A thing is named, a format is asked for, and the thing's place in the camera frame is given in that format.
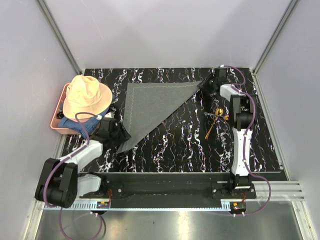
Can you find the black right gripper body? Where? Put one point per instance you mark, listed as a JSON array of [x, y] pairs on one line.
[[214, 82]]

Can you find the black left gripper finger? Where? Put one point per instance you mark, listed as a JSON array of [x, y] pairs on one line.
[[120, 145], [124, 132]]

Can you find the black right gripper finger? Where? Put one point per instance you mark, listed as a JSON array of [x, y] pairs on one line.
[[206, 84], [213, 92]]

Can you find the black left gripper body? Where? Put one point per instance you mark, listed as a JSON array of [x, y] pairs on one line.
[[116, 136]]

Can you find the gold spoon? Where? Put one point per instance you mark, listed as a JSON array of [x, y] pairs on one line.
[[218, 113]]

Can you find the dark iridescent fork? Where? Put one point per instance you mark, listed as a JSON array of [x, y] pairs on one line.
[[211, 114]]

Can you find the grey cloth napkin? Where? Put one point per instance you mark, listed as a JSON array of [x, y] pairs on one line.
[[147, 105]]

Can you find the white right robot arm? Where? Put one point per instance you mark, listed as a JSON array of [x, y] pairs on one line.
[[242, 116]]

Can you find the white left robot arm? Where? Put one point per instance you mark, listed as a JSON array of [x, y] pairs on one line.
[[59, 183]]

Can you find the blue cloth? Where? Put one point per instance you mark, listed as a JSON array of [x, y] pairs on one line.
[[69, 126]]

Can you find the peach bucket hat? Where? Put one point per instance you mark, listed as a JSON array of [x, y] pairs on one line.
[[85, 96]]

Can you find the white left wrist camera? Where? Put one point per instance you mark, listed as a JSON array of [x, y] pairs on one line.
[[107, 115]]

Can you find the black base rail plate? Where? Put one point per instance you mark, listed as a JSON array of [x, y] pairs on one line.
[[171, 190]]

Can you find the right aluminium frame post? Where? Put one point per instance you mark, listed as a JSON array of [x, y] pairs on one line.
[[276, 33]]

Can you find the aluminium frame post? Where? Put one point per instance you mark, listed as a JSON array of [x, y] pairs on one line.
[[276, 33], [44, 8]]

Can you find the left aluminium frame post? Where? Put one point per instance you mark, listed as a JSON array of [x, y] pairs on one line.
[[44, 8]]

